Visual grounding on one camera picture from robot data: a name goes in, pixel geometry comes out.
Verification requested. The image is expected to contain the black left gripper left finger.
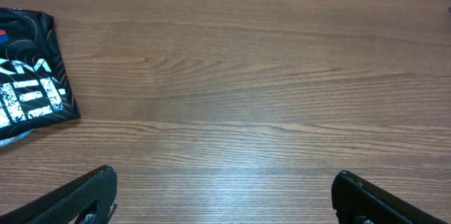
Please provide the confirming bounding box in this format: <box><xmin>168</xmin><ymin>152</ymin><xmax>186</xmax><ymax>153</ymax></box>
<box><xmin>1</xmin><ymin>165</ymin><xmax>117</xmax><ymax>224</ymax></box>

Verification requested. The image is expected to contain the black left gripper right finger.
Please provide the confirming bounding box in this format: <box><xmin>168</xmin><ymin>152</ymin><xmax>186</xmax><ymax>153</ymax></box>
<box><xmin>331</xmin><ymin>170</ymin><xmax>446</xmax><ymax>224</ymax></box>

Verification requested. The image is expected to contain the folded black printed t-shirt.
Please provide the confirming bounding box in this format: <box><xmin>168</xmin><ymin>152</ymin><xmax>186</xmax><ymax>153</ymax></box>
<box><xmin>1</xmin><ymin>8</ymin><xmax>80</xmax><ymax>146</ymax></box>

